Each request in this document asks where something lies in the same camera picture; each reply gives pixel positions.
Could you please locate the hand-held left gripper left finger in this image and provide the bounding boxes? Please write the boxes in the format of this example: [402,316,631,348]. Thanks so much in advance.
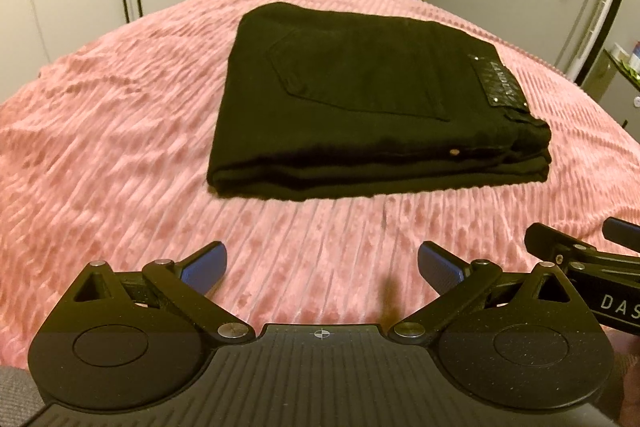
[60,241,257,349]

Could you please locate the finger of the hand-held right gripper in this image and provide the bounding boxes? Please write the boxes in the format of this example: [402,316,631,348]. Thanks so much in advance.
[524,222,640,269]
[602,217,640,253]

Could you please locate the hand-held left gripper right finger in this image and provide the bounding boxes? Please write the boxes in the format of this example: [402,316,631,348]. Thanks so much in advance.
[390,241,584,347]

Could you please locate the black pants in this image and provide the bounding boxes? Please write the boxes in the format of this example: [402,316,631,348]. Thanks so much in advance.
[206,3,553,202]

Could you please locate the pink ribbed blanket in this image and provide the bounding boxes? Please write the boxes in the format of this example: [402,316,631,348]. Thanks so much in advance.
[0,0,640,370]

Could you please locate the white drawer cabinet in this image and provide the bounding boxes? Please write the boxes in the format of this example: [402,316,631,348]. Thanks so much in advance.
[601,48,640,130]

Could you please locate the tall white tower appliance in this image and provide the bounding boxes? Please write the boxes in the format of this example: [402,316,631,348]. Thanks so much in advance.
[564,0,629,84]

